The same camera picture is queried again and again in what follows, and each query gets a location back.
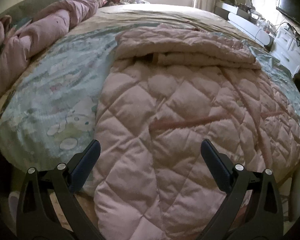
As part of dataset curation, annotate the white grey vanity desk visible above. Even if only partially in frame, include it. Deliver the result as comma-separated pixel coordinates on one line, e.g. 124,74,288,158
214,0,274,47

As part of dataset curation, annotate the grey padded headboard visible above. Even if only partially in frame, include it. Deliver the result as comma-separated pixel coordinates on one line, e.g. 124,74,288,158
0,0,73,23

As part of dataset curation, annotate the pink rolled duvet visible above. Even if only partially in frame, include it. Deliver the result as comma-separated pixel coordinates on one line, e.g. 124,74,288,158
0,0,99,105

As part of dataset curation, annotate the white drawer dresser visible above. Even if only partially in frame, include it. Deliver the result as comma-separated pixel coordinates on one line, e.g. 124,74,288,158
270,26,300,74

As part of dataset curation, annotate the black cable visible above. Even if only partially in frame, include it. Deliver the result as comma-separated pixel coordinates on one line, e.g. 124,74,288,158
272,21,300,47

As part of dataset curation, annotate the pink quilted coat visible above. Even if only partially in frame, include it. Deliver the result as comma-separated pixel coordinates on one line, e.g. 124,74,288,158
92,23,300,240

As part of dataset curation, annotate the cosmetics clutter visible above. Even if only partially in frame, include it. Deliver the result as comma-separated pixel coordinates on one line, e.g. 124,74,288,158
237,4,275,34

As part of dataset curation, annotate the beige bed sheet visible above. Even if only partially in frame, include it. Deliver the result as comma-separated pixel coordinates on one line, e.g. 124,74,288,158
70,4,268,50

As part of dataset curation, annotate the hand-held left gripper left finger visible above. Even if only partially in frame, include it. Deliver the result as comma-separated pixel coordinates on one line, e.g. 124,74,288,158
16,139,102,240

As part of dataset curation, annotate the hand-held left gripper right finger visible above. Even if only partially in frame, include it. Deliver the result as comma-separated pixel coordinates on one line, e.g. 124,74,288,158
200,139,284,240

